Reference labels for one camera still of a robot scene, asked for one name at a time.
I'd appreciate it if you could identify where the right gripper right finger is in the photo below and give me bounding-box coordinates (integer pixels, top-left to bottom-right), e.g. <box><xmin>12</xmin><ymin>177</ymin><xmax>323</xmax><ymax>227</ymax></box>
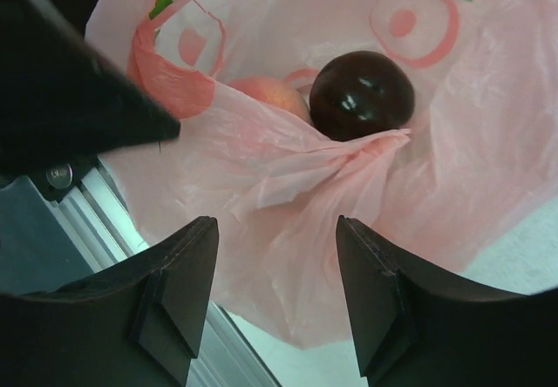
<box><xmin>336</xmin><ymin>217</ymin><xmax>557</xmax><ymax>386</ymax></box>

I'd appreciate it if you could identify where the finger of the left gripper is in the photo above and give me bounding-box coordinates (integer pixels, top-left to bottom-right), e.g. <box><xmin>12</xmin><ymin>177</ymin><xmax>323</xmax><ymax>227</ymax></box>
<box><xmin>1</xmin><ymin>0</ymin><xmax>180</xmax><ymax>176</ymax></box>

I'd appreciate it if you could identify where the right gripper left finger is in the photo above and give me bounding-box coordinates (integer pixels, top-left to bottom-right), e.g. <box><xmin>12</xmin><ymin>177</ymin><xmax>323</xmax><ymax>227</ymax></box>
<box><xmin>1</xmin><ymin>216</ymin><xmax>219</xmax><ymax>386</ymax></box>

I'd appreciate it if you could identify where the pink plastic bag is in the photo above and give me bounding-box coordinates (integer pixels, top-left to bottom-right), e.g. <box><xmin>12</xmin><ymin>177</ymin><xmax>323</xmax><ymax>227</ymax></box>
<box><xmin>86</xmin><ymin>0</ymin><xmax>557</xmax><ymax>348</ymax></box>

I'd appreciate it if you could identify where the pink peach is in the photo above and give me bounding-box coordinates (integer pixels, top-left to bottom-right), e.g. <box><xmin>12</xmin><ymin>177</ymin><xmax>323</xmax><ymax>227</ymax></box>
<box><xmin>228</xmin><ymin>77</ymin><xmax>312</xmax><ymax>124</ymax></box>

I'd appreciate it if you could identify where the dark red plum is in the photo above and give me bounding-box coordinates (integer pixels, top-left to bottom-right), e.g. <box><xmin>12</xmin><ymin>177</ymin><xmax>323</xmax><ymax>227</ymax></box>
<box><xmin>309</xmin><ymin>51</ymin><xmax>415</xmax><ymax>141</ymax></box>

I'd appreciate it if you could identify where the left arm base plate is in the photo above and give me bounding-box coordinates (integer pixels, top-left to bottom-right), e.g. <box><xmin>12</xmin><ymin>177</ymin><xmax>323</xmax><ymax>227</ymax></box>
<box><xmin>29</xmin><ymin>156</ymin><xmax>99</xmax><ymax>202</ymax></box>

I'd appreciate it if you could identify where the aluminium front rail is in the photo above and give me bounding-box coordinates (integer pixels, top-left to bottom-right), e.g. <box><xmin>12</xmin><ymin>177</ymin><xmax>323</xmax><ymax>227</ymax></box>
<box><xmin>1</xmin><ymin>164</ymin><xmax>279</xmax><ymax>386</ymax></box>

